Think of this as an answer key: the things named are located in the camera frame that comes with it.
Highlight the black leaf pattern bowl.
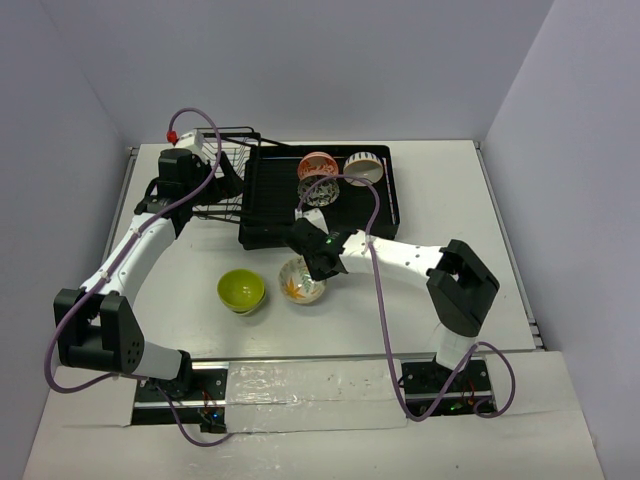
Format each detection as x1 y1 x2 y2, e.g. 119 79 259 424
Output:
297 175 340 207

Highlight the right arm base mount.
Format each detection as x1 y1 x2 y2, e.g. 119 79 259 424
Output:
398 358 497 417

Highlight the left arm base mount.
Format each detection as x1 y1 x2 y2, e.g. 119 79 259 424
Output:
131 362 229 434

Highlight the black wire plate rack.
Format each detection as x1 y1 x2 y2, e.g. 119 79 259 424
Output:
193 126 261 224

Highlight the white taped sheet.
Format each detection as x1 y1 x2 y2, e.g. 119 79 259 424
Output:
225 359 408 433

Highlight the leaf pattern white bowl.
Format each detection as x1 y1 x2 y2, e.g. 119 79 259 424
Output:
278 256 327 305

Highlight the black dish rack tray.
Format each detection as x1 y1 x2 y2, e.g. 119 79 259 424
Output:
238 144 400 250

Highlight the orange floral bowl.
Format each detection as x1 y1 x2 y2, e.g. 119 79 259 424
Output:
297 151 340 181

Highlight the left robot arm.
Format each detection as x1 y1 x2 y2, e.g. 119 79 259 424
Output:
44 148 243 399

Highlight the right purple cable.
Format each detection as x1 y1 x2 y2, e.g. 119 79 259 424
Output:
295 173 516 422

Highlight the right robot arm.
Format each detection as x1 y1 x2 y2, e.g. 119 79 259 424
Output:
284 219 500 391

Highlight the green bowl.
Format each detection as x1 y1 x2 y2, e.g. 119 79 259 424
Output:
217 269 266 314

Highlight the white bowl pink rim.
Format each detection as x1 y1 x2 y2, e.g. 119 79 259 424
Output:
343 151 384 186

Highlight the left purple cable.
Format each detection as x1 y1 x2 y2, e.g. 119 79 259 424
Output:
44 107 236 446

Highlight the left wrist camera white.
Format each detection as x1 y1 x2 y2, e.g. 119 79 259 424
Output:
166 129 204 156

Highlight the purple cable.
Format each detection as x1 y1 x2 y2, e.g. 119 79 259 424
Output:
295 173 516 422
44 107 236 446

